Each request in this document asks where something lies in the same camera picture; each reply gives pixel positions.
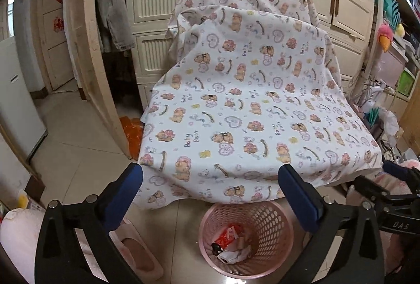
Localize pink plastic waste basket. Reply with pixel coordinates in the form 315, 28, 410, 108
198, 202, 294, 280

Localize bear print sheet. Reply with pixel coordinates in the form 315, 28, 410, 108
135, 0, 382, 209

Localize red snack bag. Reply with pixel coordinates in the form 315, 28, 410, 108
213, 224, 244, 249

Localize pink plush bird toy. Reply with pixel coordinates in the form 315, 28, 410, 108
377, 23, 394, 53

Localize hanging grey clothes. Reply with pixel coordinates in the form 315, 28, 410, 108
96, 0, 135, 53

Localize wooden door frame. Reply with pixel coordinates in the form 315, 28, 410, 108
63, 0, 131, 158

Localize orange floor mat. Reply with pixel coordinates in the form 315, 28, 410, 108
120, 116, 144, 160

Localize white refrigerator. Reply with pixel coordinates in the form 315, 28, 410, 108
0, 37, 48, 162

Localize black lighter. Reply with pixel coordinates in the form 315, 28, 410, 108
211, 243, 224, 256

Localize pink slipper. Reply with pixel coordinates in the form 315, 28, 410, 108
109, 219, 164, 283

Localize white tissue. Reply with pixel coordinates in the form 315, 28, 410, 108
217, 237, 251, 265

